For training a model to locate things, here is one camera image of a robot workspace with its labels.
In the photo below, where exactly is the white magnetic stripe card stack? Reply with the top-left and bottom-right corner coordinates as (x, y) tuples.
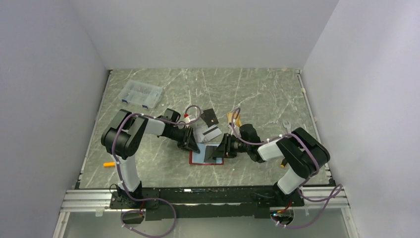
(194, 125), (222, 143)

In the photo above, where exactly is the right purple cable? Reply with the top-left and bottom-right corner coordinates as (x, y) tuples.
(229, 108), (344, 230)

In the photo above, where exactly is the orange card stack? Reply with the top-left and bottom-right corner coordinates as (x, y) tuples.
(227, 112), (242, 127)

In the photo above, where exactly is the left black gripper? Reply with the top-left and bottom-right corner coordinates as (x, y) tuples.
(166, 126), (200, 155)

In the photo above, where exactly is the silver wrench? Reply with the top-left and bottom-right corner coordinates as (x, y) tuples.
(283, 121), (292, 133)

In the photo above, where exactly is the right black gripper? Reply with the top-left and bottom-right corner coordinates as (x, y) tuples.
(211, 133), (250, 159)

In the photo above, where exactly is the aluminium frame rail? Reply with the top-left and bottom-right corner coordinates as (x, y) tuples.
(59, 186), (360, 238)

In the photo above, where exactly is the single black card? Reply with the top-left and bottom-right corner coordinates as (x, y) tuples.
(204, 145), (217, 164)

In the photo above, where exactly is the yellow black screwdriver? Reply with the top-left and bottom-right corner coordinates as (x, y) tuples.
(280, 159), (288, 168)

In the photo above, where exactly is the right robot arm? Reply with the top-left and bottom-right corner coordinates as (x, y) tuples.
(211, 124), (330, 206)

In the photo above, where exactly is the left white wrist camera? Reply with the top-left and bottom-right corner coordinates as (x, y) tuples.
(183, 114), (196, 127)

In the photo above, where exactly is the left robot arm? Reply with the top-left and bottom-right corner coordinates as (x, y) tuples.
(101, 109), (200, 208)

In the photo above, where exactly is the red leather wallet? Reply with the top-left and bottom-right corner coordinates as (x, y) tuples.
(189, 143), (224, 165)

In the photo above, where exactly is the black card holder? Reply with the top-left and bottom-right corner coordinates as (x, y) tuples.
(201, 109), (219, 127)

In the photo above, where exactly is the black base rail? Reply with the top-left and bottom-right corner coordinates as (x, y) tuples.
(109, 185), (305, 221)

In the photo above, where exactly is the clear plastic organizer box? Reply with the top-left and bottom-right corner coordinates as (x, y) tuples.
(118, 80), (163, 108)

